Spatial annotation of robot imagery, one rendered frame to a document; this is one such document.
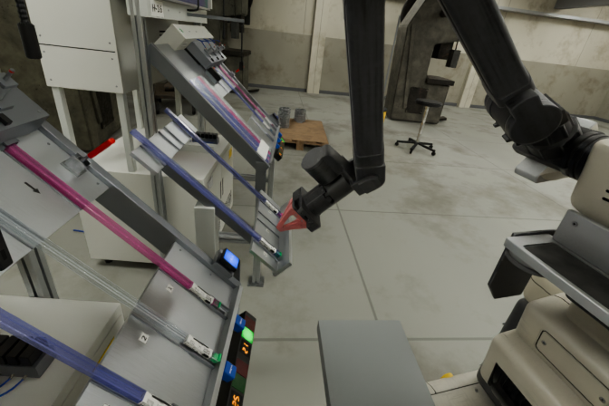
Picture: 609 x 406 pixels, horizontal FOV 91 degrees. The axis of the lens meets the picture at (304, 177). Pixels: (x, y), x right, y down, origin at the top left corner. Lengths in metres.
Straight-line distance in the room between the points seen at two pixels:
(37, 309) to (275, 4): 7.32
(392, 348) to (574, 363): 0.38
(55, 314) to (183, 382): 0.48
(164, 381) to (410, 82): 5.82
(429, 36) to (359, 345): 5.59
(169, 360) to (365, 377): 0.45
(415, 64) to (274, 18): 3.47
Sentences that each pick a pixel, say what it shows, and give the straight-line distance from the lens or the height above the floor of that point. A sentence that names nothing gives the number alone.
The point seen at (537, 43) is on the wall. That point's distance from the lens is 10.16.
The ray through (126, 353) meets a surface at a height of 0.84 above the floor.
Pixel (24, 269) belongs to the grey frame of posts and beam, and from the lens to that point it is 1.06.
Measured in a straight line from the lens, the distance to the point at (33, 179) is 0.69.
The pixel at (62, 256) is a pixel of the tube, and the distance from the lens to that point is 0.61.
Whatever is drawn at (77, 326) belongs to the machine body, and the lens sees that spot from 0.98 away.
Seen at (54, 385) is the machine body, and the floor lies 0.62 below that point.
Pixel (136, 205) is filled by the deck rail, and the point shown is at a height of 0.94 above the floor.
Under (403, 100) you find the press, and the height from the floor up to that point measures 0.40.
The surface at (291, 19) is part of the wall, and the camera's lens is 7.80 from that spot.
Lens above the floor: 1.32
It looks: 25 degrees down
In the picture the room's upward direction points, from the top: 7 degrees clockwise
